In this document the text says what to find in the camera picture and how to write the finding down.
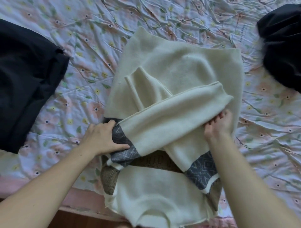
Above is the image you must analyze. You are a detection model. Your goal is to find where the person's right hand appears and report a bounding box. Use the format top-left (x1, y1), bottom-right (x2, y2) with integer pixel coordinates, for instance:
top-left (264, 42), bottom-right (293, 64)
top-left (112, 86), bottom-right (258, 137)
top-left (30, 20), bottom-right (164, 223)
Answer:
top-left (203, 109), bottom-right (234, 143)

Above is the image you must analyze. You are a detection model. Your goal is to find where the person's left hand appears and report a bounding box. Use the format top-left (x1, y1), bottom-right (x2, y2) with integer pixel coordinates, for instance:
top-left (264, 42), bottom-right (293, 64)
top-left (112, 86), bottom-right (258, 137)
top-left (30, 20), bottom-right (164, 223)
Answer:
top-left (79, 119), bottom-right (131, 161)

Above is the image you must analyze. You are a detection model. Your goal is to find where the white sweater with grey cuffs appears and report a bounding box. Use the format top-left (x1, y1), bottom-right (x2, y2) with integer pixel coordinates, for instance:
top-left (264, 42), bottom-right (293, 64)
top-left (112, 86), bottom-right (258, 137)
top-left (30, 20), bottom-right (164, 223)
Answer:
top-left (100, 26), bottom-right (245, 228)

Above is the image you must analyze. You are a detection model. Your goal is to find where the person's right forearm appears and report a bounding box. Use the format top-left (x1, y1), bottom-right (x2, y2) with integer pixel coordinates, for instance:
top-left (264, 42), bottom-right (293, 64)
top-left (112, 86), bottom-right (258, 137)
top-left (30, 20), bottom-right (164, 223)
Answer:
top-left (206, 132), bottom-right (301, 228)

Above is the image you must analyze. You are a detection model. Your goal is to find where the person's left forearm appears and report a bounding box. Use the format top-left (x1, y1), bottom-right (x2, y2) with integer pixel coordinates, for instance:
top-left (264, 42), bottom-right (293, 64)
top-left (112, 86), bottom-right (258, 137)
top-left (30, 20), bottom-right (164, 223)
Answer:
top-left (0, 141), bottom-right (95, 228)

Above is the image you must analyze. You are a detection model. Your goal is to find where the small black garment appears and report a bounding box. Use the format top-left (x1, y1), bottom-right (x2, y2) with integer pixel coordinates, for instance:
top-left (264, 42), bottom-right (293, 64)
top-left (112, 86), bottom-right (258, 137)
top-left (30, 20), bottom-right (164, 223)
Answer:
top-left (256, 3), bottom-right (301, 93)

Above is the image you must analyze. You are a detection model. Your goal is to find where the large black garment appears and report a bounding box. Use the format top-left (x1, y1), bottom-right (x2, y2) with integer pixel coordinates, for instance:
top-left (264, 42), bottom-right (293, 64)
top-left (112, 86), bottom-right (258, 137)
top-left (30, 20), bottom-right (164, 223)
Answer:
top-left (0, 18), bottom-right (70, 154)

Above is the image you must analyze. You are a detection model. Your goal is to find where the floral bed sheet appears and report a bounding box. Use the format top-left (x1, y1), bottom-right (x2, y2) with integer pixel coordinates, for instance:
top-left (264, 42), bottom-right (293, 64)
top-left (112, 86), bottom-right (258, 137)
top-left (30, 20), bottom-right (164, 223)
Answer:
top-left (0, 0), bottom-right (301, 228)

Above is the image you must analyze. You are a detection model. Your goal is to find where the wooden bed frame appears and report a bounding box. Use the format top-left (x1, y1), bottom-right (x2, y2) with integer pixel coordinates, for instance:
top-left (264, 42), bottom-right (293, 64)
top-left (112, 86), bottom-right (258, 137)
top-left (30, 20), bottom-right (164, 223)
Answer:
top-left (0, 198), bottom-right (132, 228)

